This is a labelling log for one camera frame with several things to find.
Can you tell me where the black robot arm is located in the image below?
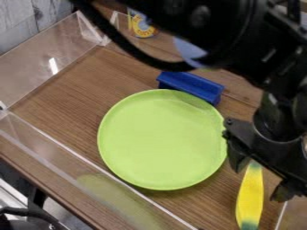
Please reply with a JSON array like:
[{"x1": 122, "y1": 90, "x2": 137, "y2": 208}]
[{"x1": 118, "y1": 0, "x2": 307, "y2": 202}]

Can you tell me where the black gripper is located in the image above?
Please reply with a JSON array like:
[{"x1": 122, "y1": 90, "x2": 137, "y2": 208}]
[{"x1": 222, "y1": 118, "x2": 307, "y2": 202}]

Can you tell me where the clear acrylic triangle bracket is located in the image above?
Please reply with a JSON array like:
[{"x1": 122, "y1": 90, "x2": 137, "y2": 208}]
[{"x1": 76, "y1": 11, "x2": 112, "y2": 47}]

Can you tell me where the green round plate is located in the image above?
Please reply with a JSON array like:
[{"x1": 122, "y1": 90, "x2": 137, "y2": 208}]
[{"x1": 97, "y1": 90, "x2": 225, "y2": 190}]

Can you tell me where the blue plastic block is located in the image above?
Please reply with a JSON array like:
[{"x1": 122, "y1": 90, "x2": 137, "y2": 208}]
[{"x1": 156, "y1": 72, "x2": 224, "y2": 106}]

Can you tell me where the yellow green banana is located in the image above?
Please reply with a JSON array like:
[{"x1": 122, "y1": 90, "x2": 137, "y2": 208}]
[{"x1": 234, "y1": 162, "x2": 264, "y2": 230}]

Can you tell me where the black cable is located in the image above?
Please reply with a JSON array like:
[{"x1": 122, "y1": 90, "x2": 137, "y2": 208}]
[{"x1": 66, "y1": 0, "x2": 196, "y2": 73}]

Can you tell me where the yellow labelled tin can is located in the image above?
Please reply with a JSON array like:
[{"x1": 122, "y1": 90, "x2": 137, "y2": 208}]
[{"x1": 126, "y1": 8, "x2": 158, "y2": 39}]

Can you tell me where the clear acrylic enclosure wall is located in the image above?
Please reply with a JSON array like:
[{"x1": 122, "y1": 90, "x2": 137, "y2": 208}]
[{"x1": 0, "y1": 110, "x2": 196, "y2": 230}]

